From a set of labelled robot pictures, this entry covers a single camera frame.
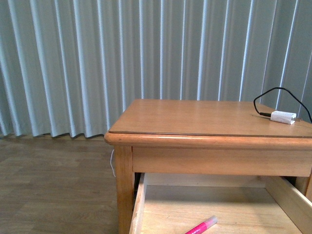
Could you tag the wooden drawer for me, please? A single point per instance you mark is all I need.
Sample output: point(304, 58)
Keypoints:
point(175, 203)

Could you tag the pink marker white caps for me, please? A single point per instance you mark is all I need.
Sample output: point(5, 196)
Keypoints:
point(203, 226)

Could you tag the wooden nightstand cabinet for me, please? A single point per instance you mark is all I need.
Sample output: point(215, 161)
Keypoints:
point(221, 138)

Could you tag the pale green pleated curtain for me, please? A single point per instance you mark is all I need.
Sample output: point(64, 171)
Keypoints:
point(73, 66)

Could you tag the white power adapter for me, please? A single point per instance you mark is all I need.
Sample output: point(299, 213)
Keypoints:
point(283, 117)

